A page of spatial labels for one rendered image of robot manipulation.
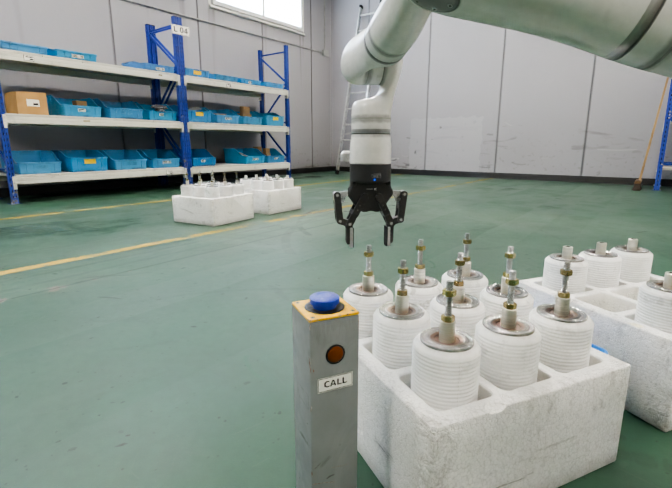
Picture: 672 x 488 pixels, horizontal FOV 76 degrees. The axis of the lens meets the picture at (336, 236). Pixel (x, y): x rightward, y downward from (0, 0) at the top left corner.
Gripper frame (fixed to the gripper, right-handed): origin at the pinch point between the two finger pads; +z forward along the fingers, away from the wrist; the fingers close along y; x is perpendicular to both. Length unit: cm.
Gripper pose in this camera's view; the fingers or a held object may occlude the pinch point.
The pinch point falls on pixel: (369, 239)
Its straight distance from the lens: 80.6
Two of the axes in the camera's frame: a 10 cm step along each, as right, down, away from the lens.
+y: 9.9, -0.3, 1.3
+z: 0.0, 9.8, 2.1
